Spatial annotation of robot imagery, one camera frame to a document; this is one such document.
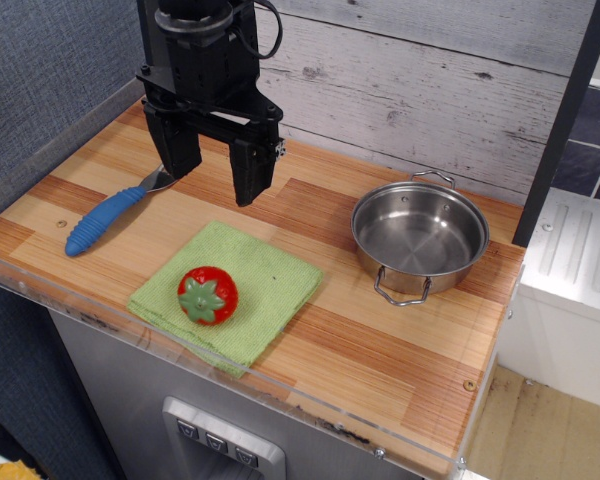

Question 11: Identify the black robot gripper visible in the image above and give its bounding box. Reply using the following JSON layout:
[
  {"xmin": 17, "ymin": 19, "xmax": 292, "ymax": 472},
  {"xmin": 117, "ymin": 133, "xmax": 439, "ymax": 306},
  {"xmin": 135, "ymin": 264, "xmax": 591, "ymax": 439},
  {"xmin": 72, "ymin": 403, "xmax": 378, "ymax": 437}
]
[{"xmin": 137, "ymin": 9, "xmax": 284, "ymax": 207}]

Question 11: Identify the stainless steel pot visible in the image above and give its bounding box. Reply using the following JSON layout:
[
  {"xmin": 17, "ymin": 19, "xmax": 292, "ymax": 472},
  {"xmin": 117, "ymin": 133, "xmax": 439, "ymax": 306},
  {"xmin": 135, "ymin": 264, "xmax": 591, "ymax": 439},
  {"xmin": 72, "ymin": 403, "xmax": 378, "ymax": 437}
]
[{"xmin": 350, "ymin": 170, "xmax": 490, "ymax": 307}]

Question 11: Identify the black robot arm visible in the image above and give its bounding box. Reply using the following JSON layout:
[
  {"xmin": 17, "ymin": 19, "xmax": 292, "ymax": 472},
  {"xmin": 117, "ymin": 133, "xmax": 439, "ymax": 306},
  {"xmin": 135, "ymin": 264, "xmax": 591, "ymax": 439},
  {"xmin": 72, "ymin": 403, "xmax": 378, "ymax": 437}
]
[{"xmin": 137, "ymin": 1, "xmax": 284, "ymax": 207}]

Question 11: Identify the red toy strawberry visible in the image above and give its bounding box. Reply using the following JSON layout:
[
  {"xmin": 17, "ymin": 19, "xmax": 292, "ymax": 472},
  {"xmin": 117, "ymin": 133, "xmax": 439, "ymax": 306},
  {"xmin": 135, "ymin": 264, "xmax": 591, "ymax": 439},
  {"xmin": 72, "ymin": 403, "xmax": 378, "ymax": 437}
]
[{"xmin": 177, "ymin": 266, "xmax": 239, "ymax": 326}]

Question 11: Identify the green folded cloth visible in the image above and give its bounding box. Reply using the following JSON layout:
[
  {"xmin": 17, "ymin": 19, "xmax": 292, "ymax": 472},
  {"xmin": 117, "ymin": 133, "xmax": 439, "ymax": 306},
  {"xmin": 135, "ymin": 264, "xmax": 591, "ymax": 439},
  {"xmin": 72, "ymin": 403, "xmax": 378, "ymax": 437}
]
[{"xmin": 127, "ymin": 221, "xmax": 323, "ymax": 378}]

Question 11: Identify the clear acrylic left guard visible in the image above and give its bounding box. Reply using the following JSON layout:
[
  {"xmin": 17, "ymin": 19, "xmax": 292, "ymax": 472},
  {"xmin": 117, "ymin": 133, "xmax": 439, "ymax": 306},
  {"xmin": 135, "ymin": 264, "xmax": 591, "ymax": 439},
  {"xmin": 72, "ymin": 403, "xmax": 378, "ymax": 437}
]
[{"xmin": 0, "ymin": 80, "xmax": 142, "ymax": 213}]

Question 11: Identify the clear acrylic guard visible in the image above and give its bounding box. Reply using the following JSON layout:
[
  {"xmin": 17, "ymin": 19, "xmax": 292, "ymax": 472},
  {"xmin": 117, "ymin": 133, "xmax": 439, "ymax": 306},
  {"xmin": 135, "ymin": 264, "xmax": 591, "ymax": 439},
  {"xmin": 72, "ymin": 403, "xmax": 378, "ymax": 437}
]
[
  {"xmin": 0, "ymin": 260, "xmax": 468, "ymax": 479},
  {"xmin": 0, "ymin": 80, "xmax": 142, "ymax": 213}
]

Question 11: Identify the clear acrylic front guard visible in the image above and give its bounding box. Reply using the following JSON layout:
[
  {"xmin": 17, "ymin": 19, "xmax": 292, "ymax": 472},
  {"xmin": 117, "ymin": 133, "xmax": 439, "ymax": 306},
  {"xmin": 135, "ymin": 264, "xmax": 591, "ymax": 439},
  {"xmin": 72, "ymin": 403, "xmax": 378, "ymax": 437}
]
[{"xmin": 0, "ymin": 260, "xmax": 468, "ymax": 479}]

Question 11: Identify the grey toy fridge cabinet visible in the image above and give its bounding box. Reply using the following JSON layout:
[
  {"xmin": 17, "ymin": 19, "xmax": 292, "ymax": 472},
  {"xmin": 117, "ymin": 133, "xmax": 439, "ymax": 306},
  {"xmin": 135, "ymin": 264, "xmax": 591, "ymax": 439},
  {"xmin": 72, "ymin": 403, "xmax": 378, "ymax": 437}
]
[{"xmin": 51, "ymin": 312, "xmax": 415, "ymax": 479}]

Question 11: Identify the silver dispenser button panel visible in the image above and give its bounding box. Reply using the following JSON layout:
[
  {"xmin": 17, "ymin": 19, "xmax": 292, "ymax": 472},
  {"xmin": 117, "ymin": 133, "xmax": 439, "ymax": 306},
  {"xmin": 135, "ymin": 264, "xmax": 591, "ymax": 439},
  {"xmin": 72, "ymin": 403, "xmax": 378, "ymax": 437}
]
[{"xmin": 162, "ymin": 396, "xmax": 287, "ymax": 479}]

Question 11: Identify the yellow object bottom left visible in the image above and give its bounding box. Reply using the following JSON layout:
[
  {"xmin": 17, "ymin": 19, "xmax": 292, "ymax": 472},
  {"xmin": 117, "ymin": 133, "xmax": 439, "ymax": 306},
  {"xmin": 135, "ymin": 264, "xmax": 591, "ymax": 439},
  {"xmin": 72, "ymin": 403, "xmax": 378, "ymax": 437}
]
[{"xmin": 0, "ymin": 461, "xmax": 42, "ymax": 480}]

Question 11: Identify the white toy sink unit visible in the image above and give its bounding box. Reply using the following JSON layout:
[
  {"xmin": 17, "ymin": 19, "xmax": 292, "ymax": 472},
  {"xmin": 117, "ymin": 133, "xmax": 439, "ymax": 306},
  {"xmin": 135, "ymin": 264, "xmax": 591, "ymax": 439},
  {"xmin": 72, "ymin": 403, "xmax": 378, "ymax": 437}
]
[{"xmin": 497, "ymin": 189, "xmax": 600, "ymax": 406}]

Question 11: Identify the blue handled metal fork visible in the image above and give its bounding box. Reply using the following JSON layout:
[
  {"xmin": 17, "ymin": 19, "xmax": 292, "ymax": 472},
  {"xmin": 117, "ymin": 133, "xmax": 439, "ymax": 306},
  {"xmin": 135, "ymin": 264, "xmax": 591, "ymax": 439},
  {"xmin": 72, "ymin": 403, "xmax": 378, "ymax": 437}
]
[{"xmin": 65, "ymin": 166, "xmax": 177, "ymax": 257}]

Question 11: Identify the left black vertical post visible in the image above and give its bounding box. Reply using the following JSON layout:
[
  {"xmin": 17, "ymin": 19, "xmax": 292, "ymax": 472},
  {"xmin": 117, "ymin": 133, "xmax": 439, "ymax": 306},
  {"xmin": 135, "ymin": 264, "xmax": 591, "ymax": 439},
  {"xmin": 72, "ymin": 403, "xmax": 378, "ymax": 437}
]
[{"xmin": 136, "ymin": 0, "xmax": 161, "ymax": 66}]

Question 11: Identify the black vertical post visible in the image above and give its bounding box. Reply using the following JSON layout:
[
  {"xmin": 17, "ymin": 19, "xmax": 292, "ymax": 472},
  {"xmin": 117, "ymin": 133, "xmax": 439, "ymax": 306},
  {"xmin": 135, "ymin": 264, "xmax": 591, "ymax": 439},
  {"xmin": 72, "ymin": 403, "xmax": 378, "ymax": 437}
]
[
  {"xmin": 512, "ymin": 0, "xmax": 600, "ymax": 247},
  {"xmin": 136, "ymin": 0, "xmax": 161, "ymax": 66}
]

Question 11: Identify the right black vertical post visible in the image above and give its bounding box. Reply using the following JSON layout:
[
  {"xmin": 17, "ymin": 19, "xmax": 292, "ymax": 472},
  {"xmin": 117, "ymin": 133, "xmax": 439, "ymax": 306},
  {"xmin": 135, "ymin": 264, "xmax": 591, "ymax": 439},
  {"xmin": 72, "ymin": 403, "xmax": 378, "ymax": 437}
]
[{"xmin": 512, "ymin": 0, "xmax": 600, "ymax": 247}]

